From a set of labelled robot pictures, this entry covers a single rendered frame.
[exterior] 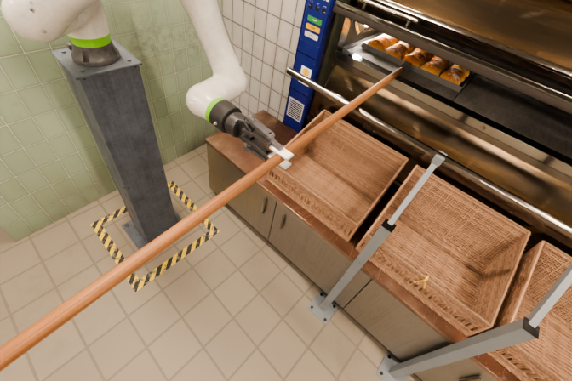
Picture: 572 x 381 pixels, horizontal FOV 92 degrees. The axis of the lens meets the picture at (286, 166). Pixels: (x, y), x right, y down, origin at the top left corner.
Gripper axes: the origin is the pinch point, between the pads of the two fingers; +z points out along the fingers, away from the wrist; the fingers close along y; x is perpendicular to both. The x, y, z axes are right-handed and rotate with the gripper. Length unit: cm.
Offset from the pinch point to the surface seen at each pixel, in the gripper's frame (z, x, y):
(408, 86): 9, -83, 1
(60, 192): -125, 43, 99
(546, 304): 84, -29, 18
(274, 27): -76, -84, 6
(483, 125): 44, -82, 2
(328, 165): -8, -70, 61
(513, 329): 82, -22, 28
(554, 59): 47, -80, -29
